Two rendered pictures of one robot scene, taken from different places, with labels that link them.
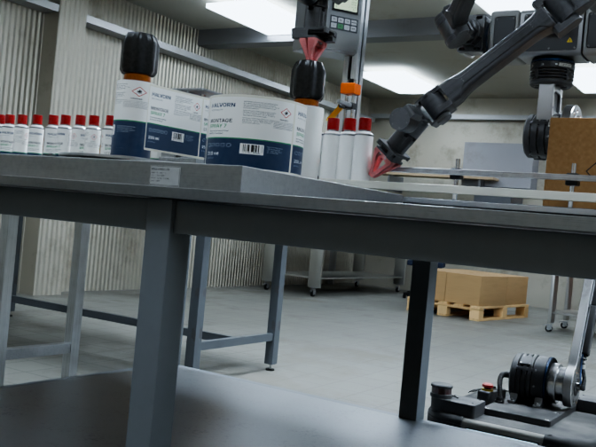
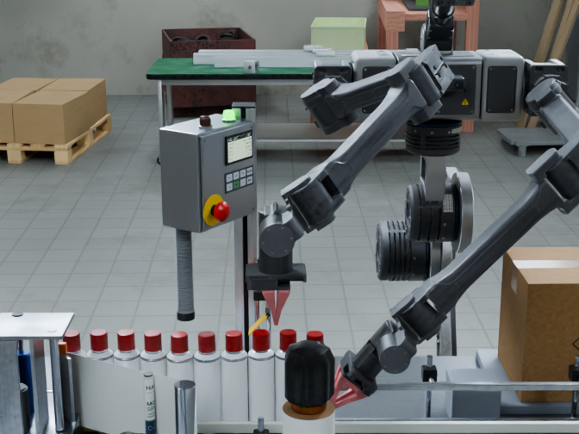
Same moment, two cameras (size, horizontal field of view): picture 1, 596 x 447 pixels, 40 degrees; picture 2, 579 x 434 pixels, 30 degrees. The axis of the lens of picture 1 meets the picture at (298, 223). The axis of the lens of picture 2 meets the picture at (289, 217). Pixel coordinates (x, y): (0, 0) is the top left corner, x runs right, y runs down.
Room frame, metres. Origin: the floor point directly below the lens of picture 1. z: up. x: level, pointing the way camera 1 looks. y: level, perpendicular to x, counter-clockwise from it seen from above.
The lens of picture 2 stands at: (0.62, 0.91, 1.89)
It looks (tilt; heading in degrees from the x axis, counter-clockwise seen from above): 17 degrees down; 328
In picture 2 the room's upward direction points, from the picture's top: straight up
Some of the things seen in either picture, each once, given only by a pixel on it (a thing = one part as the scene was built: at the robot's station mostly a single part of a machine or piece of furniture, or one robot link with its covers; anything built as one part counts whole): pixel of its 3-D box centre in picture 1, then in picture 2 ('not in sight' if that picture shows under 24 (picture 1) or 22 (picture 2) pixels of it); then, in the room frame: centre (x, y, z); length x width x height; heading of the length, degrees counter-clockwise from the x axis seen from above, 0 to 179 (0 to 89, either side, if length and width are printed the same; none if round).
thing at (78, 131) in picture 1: (78, 145); not in sight; (2.80, 0.77, 0.98); 0.05 x 0.05 x 0.20
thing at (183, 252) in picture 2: not in sight; (184, 268); (2.43, 0.01, 1.18); 0.04 x 0.04 x 0.21
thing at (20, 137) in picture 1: (19, 143); not in sight; (2.96, 1.02, 0.98); 0.05 x 0.05 x 0.20
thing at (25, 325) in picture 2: (196, 92); (31, 325); (2.40, 0.33, 1.14); 0.14 x 0.11 x 0.01; 58
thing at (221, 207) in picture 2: not in sight; (220, 211); (2.31, -0.01, 1.33); 0.04 x 0.03 x 0.04; 113
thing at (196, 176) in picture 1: (190, 184); not in sight; (1.95, 0.26, 0.86); 0.80 x 0.67 x 0.05; 58
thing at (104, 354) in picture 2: not in sight; (101, 381); (2.44, 0.19, 0.98); 0.05 x 0.05 x 0.20
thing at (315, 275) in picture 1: (341, 255); not in sight; (10.13, -0.56, 0.44); 2.43 x 0.91 x 0.87; 149
